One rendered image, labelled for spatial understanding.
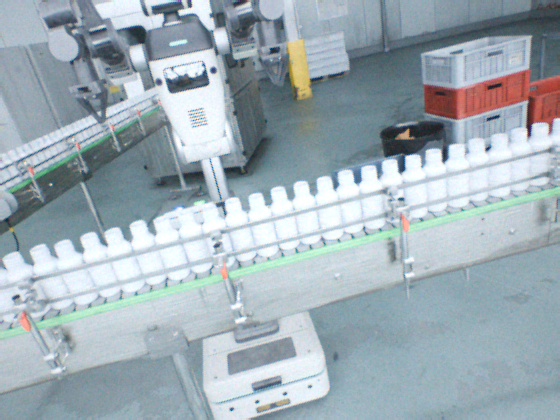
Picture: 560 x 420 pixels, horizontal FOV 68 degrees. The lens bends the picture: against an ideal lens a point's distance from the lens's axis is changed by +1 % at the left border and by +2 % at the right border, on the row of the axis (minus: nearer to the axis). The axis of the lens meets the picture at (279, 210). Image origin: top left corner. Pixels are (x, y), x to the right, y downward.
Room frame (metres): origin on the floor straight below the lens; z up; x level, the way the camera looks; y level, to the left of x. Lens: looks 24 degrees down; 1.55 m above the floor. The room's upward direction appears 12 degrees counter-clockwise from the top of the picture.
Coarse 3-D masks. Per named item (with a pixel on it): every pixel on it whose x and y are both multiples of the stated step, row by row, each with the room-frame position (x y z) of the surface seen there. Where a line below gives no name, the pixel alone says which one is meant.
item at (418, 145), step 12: (384, 132) 3.05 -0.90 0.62; (396, 132) 3.11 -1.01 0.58; (420, 132) 3.07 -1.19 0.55; (432, 132) 2.99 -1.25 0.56; (384, 144) 2.88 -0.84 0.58; (396, 144) 2.77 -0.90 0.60; (408, 144) 2.72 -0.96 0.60; (420, 144) 2.70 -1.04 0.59; (432, 144) 2.71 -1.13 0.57; (384, 156) 2.92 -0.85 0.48; (420, 156) 2.70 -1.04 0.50
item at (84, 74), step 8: (72, 64) 1.06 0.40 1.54; (80, 64) 1.05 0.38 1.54; (88, 64) 1.06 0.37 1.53; (72, 72) 1.06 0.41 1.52; (80, 72) 1.05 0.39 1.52; (88, 72) 1.06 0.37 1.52; (96, 72) 1.08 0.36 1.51; (80, 80) 1.05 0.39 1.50; (88, 80) 1.05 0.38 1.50; (96, 80) 1.06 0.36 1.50; (104, 80) 1.11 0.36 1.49; (72, 88) 1.02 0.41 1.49; (80, 88) 1.07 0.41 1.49
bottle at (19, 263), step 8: (8, 256) 0.91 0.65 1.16; (16, 256) 0.90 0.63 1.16; (8, 264) 0.89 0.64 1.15; (16, 264) 0.89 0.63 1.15; (24, 264) 0.91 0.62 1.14; (8, 272) 0.89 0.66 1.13; (16, 272) 0.88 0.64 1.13; (24, 272) 0.89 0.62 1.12; (32, 272) 0.90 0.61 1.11; (8, 280) 0.88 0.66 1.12; (16, 280) 0.87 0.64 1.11; (16, 288) 0.87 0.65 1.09; (32, 288) 0.88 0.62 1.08; (40, 288) 0.90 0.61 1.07; (40, 296) 0.89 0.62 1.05; (48, 304) 0.90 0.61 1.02; (40, 312) 0.88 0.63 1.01
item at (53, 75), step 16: (32, 48) 6.92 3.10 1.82; (48, 48) 7.27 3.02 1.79; (32, 64) 6.87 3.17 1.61; (48, 64) 7.12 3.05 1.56; (64, 64) 7.49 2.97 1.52; (48, 80) 6.98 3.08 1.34; (64, 80) 7.34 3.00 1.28; (48, 96) 6.86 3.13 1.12; (64, 96) 7.19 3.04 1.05; (64, 112) 7.04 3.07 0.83; (80, 112) 7.42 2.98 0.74
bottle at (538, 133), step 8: (536, 128) 1.03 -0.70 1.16; (544, 128) 1.02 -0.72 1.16; (536, 136) 1.02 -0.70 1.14; (544, 136) 1.02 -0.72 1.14; (536, 144) 1.01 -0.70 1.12; (544, 144) 1.01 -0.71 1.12; (536, 160) 1.01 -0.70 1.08; (544, 160) 1.00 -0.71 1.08; (536, 168) 1.01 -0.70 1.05; (544, 168) 1.00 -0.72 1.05; (536, 184) 1.01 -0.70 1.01; (544, 184) 1.01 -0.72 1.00
